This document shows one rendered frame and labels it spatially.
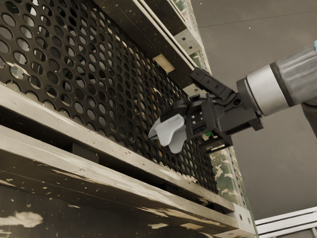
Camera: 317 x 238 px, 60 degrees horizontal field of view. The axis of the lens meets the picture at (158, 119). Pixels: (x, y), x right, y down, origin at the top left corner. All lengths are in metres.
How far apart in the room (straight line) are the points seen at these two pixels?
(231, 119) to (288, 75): 0.10
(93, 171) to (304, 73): 0.31
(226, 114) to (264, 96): 0.07
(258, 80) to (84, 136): 0.27
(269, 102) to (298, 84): 0.05
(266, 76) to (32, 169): 0.34
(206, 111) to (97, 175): 0.22
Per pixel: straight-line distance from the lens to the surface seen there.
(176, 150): 0.52
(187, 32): 1.08
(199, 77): 0.53
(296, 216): 1.68
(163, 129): 0.51
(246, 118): 0.44
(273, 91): 0.44
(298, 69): 0.44
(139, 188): 0.36
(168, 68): 0.83
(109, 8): 0.68
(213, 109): 0.47
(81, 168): 0.29
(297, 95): 0.45
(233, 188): 0.86
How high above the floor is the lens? 1.69
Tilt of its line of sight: 57 degrees down
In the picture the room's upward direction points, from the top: straight up
